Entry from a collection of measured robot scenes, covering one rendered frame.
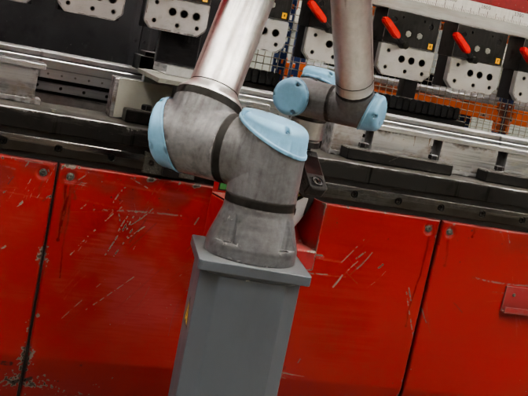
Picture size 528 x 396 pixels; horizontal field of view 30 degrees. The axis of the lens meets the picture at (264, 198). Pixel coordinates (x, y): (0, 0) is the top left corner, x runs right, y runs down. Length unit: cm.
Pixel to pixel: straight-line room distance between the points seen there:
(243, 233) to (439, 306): 115
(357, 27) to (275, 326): 58
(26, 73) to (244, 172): 91
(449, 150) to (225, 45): 113
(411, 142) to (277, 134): 111
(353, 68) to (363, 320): 86
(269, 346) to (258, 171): 28
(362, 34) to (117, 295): 90
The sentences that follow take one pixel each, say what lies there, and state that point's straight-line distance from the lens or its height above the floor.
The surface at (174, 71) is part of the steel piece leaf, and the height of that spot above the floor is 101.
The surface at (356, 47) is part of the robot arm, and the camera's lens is 184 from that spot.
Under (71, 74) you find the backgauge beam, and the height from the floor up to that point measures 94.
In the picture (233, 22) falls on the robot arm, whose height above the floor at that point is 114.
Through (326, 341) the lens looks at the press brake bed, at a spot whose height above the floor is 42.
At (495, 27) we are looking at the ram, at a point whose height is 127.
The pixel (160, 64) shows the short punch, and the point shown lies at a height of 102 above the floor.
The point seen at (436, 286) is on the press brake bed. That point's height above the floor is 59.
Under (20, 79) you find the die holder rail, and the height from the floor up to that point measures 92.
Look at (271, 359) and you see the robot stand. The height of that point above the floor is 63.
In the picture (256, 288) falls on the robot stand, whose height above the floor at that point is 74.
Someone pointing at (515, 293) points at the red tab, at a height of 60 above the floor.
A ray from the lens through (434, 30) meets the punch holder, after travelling 258.
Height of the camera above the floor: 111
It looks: 9 degrees down
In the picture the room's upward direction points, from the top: 11 degrees clockwise
